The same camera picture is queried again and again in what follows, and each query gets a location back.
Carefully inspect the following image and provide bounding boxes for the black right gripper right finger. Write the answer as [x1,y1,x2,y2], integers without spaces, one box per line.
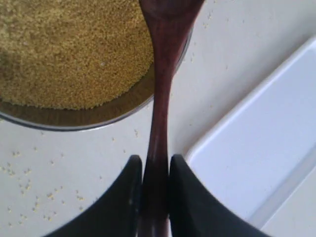
[169,155,266,237]

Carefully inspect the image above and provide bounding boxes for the steel bowl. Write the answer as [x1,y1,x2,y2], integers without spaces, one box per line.
[0,24,195,132]

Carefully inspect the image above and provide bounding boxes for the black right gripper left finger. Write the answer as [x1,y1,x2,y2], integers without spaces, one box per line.
[47,155,142,237]

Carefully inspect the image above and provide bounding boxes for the dark wooden spoon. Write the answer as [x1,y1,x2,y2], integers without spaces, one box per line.
[137,0,203,237]

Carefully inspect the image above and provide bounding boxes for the yellow millet grains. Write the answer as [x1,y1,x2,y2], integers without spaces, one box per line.
[0,0,153,110]

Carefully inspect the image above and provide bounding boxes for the white plastic tray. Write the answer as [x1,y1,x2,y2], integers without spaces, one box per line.
[185,38,316,228]

